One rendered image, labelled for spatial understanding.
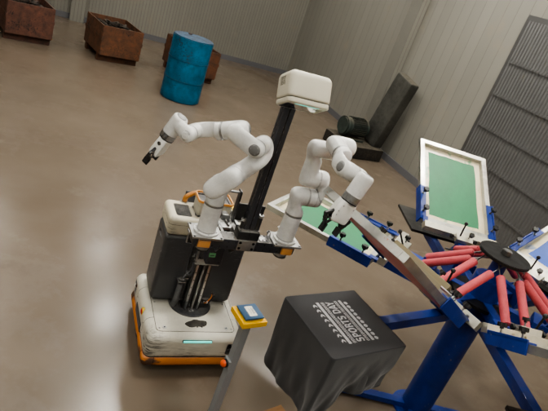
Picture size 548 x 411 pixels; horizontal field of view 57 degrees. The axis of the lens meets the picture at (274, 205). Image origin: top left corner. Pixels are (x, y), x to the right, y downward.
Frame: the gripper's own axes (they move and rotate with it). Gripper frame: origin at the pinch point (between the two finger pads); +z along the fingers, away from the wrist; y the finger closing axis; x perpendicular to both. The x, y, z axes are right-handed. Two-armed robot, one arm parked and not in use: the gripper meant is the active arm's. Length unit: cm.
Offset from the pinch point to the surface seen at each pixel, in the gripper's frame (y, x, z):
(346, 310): -56, -7, 39
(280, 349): -35, -11, 72
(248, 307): -1, -14, 54
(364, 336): -53, 12, 40
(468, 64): -486, -375, -206
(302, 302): -35, -17, 46
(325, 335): -33, 8, 46
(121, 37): -162, -780, 56
